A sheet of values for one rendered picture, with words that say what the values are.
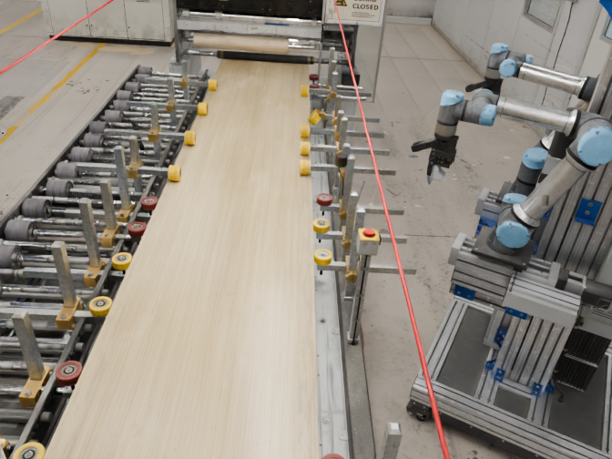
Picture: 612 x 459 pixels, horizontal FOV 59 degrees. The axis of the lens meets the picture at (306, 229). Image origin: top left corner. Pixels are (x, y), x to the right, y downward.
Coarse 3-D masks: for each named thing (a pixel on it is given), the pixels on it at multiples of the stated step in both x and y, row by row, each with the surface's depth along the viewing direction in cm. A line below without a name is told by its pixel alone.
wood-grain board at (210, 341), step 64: (192, 128) 337; (256, 128) 344; (192, 192) 271; (256, 192) 275; (192, 256) 227; (256, 256) 230; (128, 320) 193; (192, 320) 195; (256, 320) 197; (128, 384) 169; (192, 384) 171; (256, 384) 172; (64, 448) 149; (128, 448) 151; (192, 448) 152; (256, 448) 153
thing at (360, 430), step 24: (336, 192) 322; (336, 216) 300; (336, 240) 279; (336, 288) 256; (360, 336) 222; (360, 360) 211; (360, 384) 201; (360, 408) 192; (360, 432) 183; (360, 456) 176
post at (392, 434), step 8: (392, 424) 134; (400, 424) 136; (384, 432) 137; (392, 432) 133; (400, 432) 133; (384, 440) 137; (392, 440) 134; (400, 440) 134; (384, 448) 136; (392, 448) 136; (384, 456) 138; (392, 456) 138
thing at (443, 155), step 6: (438, 138) 195; (444, 138) 194; (450, 138) 194; (456, 138) 194; (444, 144) 197; (450, 144) 195; (432, 150) 199; (438, 150) 198; (444, 150) 198; (450, 150) 196; (438, 156) 198; (444, 156) 197; (450, 156) 196; (438, 162) 200; (444, 162) 198; (450, 162) 197
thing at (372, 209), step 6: (336, 204) 279; (324, 210) 278; (330, 210) 278; (336, 210) 278; (366, 210) 278; (372, 210) 278; (378, 210) 278; (390, 210) 278; (396, 210) 278; (402, 210) 278
